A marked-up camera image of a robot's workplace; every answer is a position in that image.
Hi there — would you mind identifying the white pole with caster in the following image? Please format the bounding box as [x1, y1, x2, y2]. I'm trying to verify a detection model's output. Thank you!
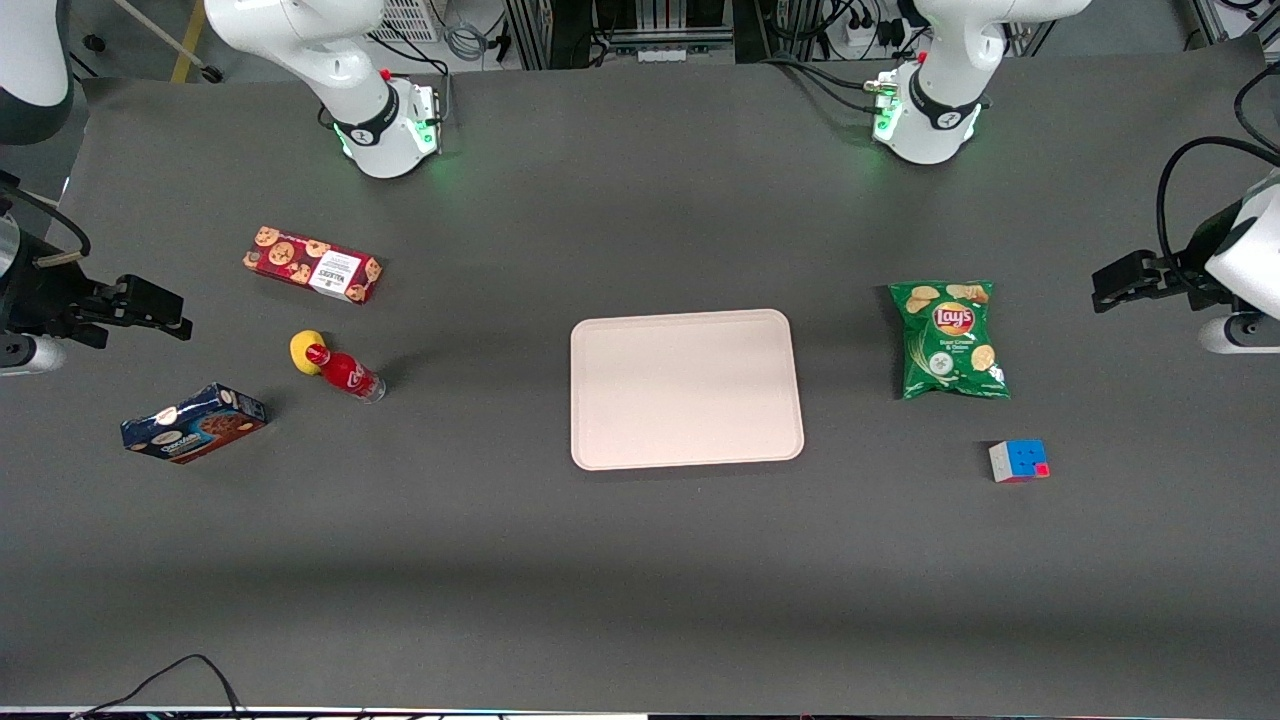
[108, 0, 225, 85]

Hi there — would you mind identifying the white power strip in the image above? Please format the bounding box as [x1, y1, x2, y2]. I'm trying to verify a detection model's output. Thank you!
[845, 8, 909, 53]

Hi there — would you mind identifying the red cookie box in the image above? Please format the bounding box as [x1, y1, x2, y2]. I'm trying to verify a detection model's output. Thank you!
[242, 226, 384, 305]

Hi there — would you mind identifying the dark grey table mat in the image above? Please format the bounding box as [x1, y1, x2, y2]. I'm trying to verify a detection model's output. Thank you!
[0, 38, 1280, 717]

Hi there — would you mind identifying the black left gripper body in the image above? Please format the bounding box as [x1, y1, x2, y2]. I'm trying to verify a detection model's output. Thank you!
[1153, 200, 1248, 307]

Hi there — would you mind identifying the grey coiled cable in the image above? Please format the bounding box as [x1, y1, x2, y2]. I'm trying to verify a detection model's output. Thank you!
[443, 18, 493, 63]

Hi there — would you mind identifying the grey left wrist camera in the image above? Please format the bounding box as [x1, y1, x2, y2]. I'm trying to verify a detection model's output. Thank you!
[1198, 312, 1280, 355]

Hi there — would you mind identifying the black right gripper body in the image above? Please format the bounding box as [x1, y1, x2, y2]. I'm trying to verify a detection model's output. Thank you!
[0, 232, 121, 349]

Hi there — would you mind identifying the aluminium equipment rack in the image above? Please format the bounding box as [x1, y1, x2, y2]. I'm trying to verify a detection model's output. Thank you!
[503, 0, 791, 71]

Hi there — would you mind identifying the blue chocolate cookie box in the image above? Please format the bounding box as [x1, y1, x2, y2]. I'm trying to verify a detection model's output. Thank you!
[121, 383, 268, 465]

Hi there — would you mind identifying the red coke bottle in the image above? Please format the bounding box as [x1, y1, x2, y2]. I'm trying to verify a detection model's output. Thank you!
[305, 343, 387, 404]

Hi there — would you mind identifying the black thin cable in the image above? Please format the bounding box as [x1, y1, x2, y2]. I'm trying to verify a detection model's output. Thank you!
[68, 654, 247, 720]

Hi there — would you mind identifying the yellow lemon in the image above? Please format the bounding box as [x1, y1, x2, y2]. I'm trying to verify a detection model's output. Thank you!
[290, 330, 332, 377]

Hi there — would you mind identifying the beige plastic tray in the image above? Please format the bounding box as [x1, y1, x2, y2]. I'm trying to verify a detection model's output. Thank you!
[570, 309, 806, 472]

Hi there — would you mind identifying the white vented box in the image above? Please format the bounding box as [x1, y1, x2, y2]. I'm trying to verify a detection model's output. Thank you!
[372, 0, 443, 43]

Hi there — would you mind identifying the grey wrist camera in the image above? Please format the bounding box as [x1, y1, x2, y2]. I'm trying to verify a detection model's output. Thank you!
[1198, 312, 1280, 355]
[0, 334, 67, 377]

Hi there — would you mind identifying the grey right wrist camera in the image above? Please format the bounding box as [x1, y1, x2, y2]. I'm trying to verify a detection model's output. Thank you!
[0, 334, 67, 377]

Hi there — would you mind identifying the green Lay's chip bag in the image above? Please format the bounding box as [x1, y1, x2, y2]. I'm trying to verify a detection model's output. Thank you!
[889, 280, 1011, 402]

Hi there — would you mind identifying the black base cable bundle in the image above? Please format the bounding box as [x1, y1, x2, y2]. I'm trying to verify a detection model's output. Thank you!
[762, 55, 883, 113]

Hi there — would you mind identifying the black looped cable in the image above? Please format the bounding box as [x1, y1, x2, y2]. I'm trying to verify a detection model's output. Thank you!
[1234, 62, 1280, 153]

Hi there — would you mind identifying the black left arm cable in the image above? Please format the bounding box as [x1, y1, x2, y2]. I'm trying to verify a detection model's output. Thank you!
[1157, 135, 1280, 293]

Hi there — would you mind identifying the colourful Rubik's cube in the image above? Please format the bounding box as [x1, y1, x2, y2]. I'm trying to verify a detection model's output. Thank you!
[989, 439, 1051, 484]

